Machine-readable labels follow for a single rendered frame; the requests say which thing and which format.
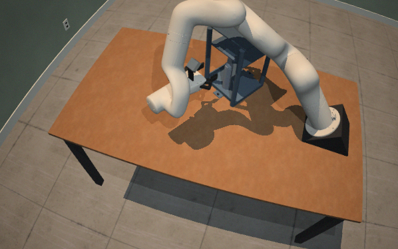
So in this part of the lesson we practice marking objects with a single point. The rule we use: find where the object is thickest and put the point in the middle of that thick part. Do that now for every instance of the dark blue shelving unit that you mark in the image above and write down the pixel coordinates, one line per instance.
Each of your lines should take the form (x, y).
(229, 44)

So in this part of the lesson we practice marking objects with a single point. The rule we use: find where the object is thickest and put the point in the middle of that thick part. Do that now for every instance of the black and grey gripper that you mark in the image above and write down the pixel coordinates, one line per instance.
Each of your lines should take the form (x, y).
(200, 82)

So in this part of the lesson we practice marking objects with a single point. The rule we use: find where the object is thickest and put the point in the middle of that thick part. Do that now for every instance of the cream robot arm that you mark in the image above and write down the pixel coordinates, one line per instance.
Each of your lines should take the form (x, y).
(234, 13)

